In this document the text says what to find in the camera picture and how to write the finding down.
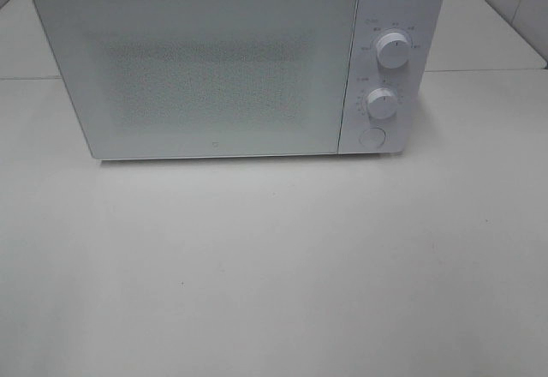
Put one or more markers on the round white door button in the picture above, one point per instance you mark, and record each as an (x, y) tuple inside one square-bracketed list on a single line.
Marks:
[(372, 139)]

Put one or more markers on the white control knob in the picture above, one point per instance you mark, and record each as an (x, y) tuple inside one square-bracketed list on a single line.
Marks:
[(392, 48), (381, 103)]

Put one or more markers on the white microwave door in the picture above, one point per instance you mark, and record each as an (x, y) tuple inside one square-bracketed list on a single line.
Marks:
[(169, 79)]

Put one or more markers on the white microwave oven body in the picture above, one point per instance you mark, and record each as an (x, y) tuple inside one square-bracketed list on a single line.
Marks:
[(381, 4)]

